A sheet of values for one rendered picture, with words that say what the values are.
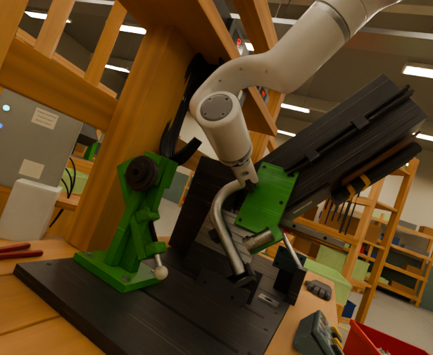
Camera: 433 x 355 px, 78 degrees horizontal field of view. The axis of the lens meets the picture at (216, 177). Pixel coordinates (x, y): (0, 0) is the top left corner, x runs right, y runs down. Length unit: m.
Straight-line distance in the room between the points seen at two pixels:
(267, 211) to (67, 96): 0.57
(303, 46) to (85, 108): 0.50
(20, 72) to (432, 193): 10.37
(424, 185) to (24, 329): 10.34
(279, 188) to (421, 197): 9.68
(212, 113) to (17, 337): 0.43
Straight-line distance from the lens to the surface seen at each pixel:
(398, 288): 9.74
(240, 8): 1.26
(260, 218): 0.76
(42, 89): 0.67
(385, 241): 3.73
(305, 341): 0.64
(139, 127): 0.73
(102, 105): 0.76
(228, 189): 0.75
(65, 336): 0.48
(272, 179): 0.79
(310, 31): 0.53
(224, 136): 0.50
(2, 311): 0.51
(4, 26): 0.55
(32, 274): 0.57
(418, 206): 10.33
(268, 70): 0.52
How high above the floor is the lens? 1.15
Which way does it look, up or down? 2 degrees up
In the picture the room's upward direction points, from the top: 20 degrees clockwise
